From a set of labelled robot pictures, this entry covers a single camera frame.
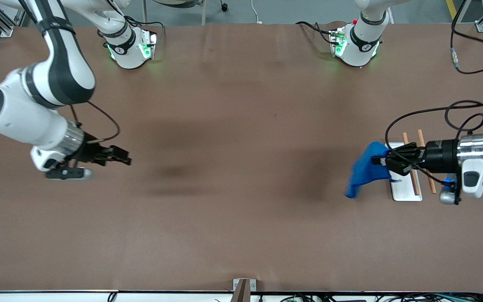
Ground black cable with grey connector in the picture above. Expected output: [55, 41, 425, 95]
[450, 0, 483, 75]

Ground blue microfibre towel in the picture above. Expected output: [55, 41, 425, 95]
[345, 141, 401, 198]

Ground white towel rack base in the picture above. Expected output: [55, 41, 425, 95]
[386, 143, 423, 202]

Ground black left base cable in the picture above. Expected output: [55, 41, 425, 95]
[295, 21, 336, 47]

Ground black base cable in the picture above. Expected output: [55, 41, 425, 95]
[124, 16, 166, 42]
[295, 21, 336, 47]

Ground wooden towel rack rod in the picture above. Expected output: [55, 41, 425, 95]
[402, 133, 421, 196]
[418, 130, 437, 194]

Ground grey metal mount bracket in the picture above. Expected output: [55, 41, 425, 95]
[232, 278, 257, 302]

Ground black right base cable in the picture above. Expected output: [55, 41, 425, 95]
[124, 16, 166, 42]

